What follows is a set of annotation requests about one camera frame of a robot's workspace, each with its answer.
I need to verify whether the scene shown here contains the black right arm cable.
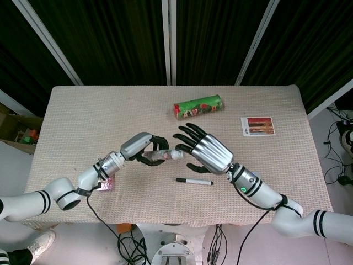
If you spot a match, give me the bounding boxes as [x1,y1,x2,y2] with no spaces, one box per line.
[227,169,288,265]

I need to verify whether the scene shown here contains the brown cardboard box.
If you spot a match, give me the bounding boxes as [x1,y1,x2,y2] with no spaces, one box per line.
[0,103,44,154]

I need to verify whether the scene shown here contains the black floor cable bundle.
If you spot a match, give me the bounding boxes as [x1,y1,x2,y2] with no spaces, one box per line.
[323,104,353,186]

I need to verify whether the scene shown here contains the thin black hanging cables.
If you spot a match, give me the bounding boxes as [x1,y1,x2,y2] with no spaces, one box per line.
[206,224,224,265]

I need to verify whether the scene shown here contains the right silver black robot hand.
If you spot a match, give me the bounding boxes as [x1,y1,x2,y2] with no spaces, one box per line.
[172,123,236,176]

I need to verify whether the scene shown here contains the white shoe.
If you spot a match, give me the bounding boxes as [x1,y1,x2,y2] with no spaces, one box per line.
[26,230,56,261]

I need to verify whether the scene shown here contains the white round device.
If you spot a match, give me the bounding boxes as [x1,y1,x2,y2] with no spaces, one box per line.
[341,129,353,158]

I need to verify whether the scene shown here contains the dark curtain panel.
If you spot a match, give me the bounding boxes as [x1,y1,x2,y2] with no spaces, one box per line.
[244,0,353,114]
[27,0,169,86]
[175,0,267,86]
[0,0,76,109]

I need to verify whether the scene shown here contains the black marker pen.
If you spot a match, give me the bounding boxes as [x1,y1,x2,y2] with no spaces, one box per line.
[176,178,215,186]

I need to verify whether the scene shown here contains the white frame post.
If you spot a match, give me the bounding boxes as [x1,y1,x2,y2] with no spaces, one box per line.
[234,0,276,86]
[17,0,84,86]
[306,84,353,120]
[161,0,178,85]
[0,88,42,118]

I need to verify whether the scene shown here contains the small orange block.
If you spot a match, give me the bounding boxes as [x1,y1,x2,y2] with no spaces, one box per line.
[116,223,132,236]

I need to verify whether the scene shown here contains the black trouser leg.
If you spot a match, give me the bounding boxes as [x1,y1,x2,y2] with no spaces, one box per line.
[4,248,34,265]

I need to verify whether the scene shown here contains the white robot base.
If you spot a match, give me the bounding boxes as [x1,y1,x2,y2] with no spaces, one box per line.
[136,222,219,265]

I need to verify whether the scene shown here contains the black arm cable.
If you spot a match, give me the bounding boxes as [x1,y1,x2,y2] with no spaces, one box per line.
[85,157,151,265]
[227,169,288,265]

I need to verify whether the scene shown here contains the green Pringles can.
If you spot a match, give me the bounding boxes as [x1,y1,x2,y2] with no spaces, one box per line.
[173,94,223,121]

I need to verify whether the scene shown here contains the pink patterned card deck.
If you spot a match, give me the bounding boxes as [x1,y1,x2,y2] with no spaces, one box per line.
[97,178,115,192]

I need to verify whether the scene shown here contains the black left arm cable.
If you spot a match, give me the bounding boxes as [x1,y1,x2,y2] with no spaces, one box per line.
[85,157,151,265]

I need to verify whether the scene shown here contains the small patterned bottle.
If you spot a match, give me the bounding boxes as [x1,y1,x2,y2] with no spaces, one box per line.
[143,149,185,162]

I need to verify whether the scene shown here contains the beige waffle tablecloth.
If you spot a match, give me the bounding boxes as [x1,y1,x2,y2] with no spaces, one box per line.
[20,84,336,230]

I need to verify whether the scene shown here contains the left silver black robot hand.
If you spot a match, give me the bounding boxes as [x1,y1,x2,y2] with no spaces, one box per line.
[120,132,170,167]

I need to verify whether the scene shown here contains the red striped postcard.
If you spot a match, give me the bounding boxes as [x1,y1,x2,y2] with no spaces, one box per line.
[240,116,277,137]

